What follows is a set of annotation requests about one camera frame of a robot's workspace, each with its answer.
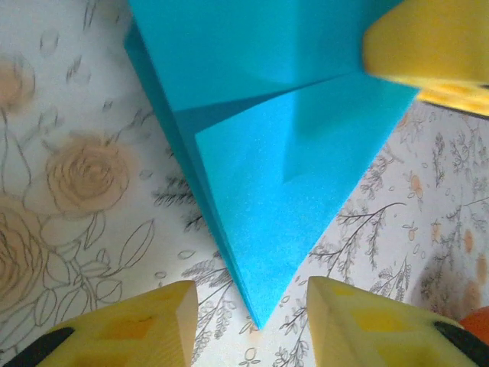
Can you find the floral table cloth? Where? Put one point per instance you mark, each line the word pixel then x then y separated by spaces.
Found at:
pixel 76 114

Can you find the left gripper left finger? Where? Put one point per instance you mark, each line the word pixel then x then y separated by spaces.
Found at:
pixel 114 336

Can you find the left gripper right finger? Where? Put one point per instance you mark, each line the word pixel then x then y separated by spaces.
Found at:
pixel 374 332

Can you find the blue paper sheet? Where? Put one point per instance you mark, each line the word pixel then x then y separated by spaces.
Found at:
pixel 267 191

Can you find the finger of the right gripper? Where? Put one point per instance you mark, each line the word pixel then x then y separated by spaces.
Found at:
pixel 431 42
pixel 458 99

